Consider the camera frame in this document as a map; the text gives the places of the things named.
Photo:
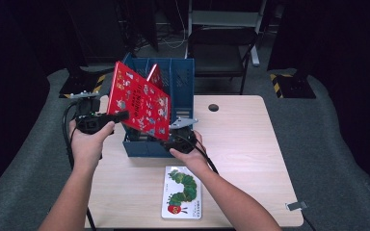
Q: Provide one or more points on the grey tape piece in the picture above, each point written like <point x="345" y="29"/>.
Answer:
<point x="297" y="206"/>

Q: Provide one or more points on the black yellow striped stand base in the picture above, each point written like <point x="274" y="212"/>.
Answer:
<point x="86" y="85"/>
<point x="294" y="86"/>

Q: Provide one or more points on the person's left hand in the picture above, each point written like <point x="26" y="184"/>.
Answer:
<point x="86" y="149"/>

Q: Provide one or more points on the white caterpillar board book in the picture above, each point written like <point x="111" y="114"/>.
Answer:
<point x="181" y="192"/>

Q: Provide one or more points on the grey metal chair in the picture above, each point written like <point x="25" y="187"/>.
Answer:
<point x="224" y="17"/>

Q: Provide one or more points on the black folding chair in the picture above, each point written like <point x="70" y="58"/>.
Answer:
<point x="218" y="57"/>

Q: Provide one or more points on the black round table grommet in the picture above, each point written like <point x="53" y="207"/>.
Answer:
<point x="213" y="107"/>

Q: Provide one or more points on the person's right hand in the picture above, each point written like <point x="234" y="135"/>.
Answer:
<point x="196" y="159"/>

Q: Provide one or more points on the black metal stand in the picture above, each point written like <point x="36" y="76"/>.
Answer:
<point x="138" y="22"/>

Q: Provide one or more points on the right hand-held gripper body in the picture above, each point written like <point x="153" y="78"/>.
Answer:
<point x="181" y="141"/>

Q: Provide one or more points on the red illustrated picture book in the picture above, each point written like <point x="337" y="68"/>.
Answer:
<point x="155" y="77"/>
<point x="138" y="99"/>

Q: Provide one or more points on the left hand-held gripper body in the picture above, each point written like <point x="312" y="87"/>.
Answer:
<point x="90" y="120"/>

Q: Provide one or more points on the blue plastic file rack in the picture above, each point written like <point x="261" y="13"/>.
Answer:
<point x="183" y="86"/>

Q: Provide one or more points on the dark curtain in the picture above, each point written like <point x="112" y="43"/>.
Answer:
<point x="356" y="80"/>
<point x="9" y="96"/>

